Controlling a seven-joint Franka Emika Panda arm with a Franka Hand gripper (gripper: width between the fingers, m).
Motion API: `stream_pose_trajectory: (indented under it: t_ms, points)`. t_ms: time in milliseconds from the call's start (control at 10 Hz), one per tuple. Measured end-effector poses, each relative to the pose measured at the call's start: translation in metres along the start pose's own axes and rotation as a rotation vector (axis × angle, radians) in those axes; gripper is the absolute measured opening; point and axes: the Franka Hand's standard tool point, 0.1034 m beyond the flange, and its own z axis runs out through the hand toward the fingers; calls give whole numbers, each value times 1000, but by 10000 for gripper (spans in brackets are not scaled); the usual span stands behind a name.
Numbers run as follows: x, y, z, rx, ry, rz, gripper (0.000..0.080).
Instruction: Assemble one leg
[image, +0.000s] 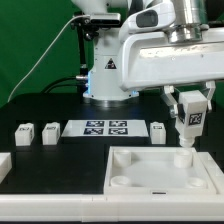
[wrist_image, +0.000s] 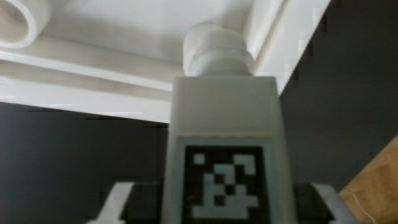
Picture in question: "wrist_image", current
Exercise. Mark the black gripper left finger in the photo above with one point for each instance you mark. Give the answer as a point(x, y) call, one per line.
point(116, 201)

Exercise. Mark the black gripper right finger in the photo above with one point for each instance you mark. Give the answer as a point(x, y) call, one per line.
point(320, 206)

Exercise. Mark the white table leg with tag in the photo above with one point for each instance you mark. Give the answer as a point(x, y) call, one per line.
point(228, 180)

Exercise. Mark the white square tabletop part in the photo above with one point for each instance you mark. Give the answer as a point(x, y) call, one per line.
point(91, 51)

